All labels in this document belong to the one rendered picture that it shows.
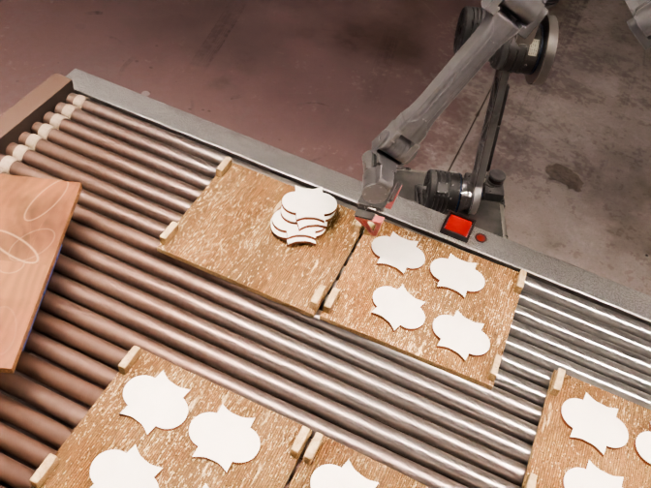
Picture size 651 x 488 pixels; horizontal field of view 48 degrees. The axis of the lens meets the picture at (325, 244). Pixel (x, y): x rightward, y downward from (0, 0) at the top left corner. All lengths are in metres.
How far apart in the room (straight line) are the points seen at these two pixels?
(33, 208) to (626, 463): 1.38
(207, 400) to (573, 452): 0.75
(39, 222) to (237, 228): 0.46
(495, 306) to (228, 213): 0.69
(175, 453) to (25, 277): 0.48
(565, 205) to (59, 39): 2.65
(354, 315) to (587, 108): 2.74
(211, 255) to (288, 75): 2.24
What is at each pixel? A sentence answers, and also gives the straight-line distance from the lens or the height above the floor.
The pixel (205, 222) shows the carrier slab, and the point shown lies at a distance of 1.81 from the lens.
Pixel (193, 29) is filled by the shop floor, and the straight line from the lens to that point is 4.17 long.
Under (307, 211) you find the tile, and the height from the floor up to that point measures 0.99.
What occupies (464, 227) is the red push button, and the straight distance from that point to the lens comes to 1.93.
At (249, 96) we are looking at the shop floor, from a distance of 3.71.
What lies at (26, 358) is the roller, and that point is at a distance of 1.65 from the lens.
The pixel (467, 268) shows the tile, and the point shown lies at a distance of 1.81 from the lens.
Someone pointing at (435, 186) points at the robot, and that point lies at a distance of 2.80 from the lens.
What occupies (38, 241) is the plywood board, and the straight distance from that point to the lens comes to 1.67.
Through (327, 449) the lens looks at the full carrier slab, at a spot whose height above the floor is 0.94.
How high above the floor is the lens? 2.27
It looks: 48 degrees down
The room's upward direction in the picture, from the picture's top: 10 degrees clockwise
